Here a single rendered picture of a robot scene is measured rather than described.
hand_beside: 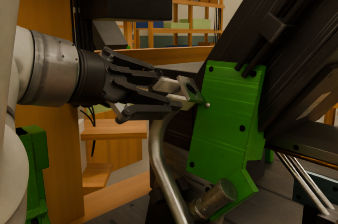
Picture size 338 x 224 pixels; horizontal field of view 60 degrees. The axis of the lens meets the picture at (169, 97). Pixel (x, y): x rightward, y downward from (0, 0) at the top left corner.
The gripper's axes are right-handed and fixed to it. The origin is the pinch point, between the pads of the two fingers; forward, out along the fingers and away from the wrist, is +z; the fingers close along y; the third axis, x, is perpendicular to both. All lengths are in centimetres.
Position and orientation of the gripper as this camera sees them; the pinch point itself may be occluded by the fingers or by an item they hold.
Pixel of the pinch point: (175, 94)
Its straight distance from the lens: 52.6
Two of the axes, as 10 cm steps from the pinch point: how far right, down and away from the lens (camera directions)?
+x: -6.1, 5.9, 5.4
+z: 7.2, 1.2, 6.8
